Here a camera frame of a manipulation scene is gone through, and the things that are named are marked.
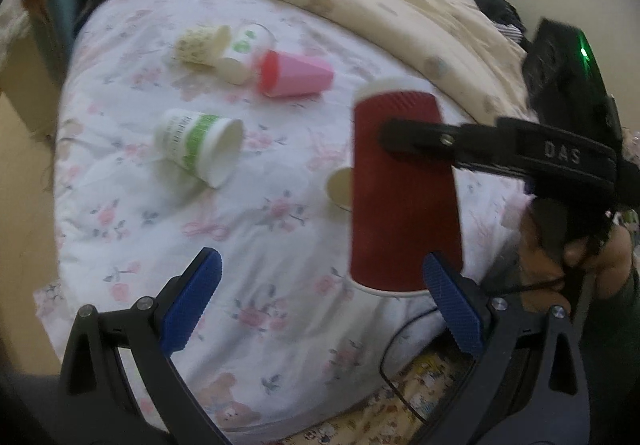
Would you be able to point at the person's right forearm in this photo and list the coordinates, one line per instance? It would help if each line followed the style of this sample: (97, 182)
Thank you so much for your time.
(615, 350)

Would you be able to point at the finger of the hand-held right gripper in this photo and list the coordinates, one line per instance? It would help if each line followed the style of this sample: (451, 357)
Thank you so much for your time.
(435, 140)

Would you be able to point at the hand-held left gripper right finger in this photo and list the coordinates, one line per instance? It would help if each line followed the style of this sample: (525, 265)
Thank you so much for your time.
(452, 310)

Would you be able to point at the white cup with green clover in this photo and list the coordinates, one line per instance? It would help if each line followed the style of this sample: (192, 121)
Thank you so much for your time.
(242, 52)

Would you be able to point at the red ribbed paper cup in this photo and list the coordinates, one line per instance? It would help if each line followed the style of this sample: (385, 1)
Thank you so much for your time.
(400, 195)

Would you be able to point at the pink floral bed sheet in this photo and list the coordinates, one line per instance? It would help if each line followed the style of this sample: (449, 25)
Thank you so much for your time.
(200, 205)

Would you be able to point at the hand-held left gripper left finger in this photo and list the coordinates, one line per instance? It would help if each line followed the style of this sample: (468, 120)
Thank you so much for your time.
(192, 300)

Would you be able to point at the dark clothes pile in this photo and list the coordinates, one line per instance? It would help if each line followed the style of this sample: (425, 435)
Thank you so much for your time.
(500, 12)

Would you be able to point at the pink plastic cup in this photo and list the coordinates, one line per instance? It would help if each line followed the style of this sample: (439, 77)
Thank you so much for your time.
(295, 75)

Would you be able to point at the white cup with green band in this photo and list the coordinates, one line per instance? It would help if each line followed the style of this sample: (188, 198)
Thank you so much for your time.
(197, 145)

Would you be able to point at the cream quilt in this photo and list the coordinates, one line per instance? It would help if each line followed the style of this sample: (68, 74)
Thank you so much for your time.
(380, 0)

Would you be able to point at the person's right hand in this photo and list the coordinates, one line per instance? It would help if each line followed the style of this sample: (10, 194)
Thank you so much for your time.
(537, 270)

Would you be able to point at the cartoon print sheet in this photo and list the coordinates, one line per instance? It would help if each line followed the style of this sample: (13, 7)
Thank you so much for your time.
(400, 400)

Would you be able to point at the cream patterned paper cup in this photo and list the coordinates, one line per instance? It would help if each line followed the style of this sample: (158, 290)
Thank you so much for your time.
(202, 45)

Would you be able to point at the plain white paper cup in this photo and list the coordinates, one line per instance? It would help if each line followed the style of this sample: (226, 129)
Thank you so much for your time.
(340, 187)

